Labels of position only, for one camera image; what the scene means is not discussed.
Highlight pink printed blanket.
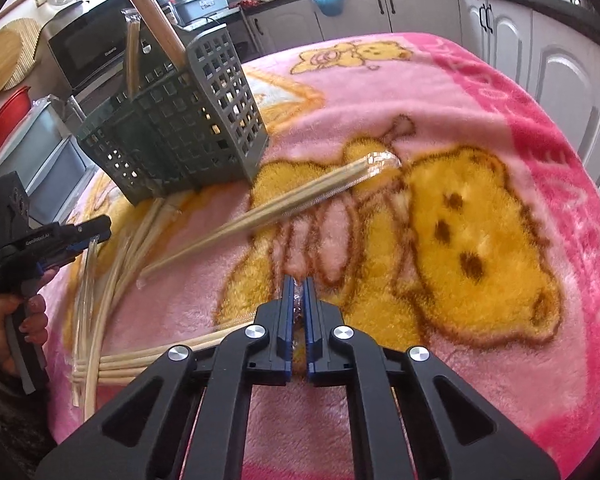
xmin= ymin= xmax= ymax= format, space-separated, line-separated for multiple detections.
xmin=45 ymin=32 xmax=600 ymax=480

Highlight blue hanging bin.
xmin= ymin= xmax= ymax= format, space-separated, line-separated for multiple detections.
xmin=310 ymin=0 xmax=346 ymax=19

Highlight red plastic basin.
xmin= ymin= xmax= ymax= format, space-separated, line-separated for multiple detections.
xmin=0 ymin=85 xmax=34 ymax=157

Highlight black microwave oven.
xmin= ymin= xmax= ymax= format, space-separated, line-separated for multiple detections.
xmin=46 ymin=0 xmax=153 ymax=92

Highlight person's left hand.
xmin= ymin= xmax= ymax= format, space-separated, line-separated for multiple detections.
xmin=0 ymin=266 xmax=62 ymax=376

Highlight black kitchen countertop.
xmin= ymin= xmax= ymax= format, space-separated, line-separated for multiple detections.
xmin=237 ymin=0 xmax=600 ymax=56

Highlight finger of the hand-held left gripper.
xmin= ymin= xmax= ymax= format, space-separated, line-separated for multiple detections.
xmin=36 ymin=246 xmax=90 ymax=278
xmin=2 ymin=214 xmax=112 ymax=266

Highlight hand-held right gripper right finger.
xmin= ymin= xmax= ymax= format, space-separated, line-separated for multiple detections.
xmin=302 ymin=276 xmax=563 ymax=480

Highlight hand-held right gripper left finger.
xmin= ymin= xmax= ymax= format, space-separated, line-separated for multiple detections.
xmin=35 ymin=275 xmax=301 ymax=480

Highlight person's left forearm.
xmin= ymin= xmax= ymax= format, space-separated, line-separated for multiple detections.
xmin=0 ymin=342 xmax=58 ymax=468

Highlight blue dish rack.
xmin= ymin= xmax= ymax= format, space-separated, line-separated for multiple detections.
xmin=172 ymin=0 xmax=229 ymax=27

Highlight pile of chopsticks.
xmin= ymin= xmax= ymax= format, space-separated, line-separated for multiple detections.
xmin=72 ymin=191 xmax=195 ymax=423

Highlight clear plastic storage box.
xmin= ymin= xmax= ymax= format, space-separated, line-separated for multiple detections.
xmin=0 ymin=105 xmax=97 ymax=223

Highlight bamboo mat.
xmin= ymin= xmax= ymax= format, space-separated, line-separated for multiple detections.
xmin=0 ymin=16 xmax=45 ymax=92

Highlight white base cabinets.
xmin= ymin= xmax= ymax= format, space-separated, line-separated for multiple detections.
xmin=245 ymin=0 xmax=600 ymax=188

